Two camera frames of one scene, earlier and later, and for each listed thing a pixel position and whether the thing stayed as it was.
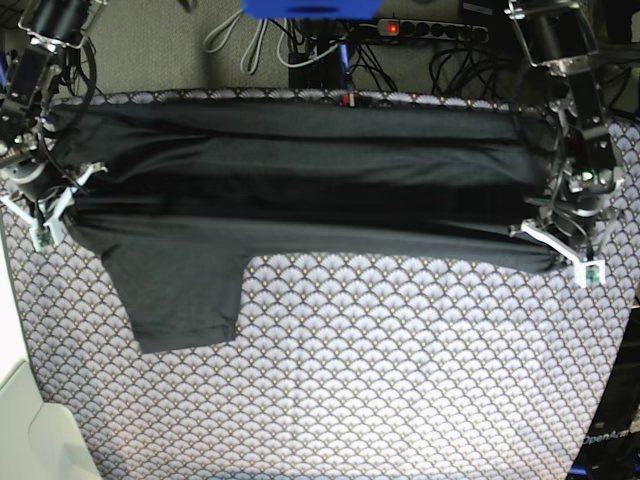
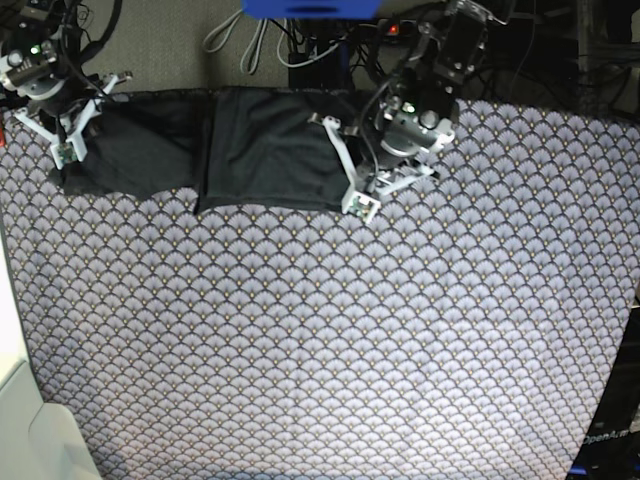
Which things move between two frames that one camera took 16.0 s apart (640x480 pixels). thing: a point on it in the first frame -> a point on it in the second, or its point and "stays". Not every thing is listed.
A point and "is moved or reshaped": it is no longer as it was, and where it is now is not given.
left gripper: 32,190 -> 56,104
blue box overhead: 312,10 stays
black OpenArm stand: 610,447 stays
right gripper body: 571,227 -> 386,161
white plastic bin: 40,439 stays
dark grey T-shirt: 182,194 is moved or reshaped
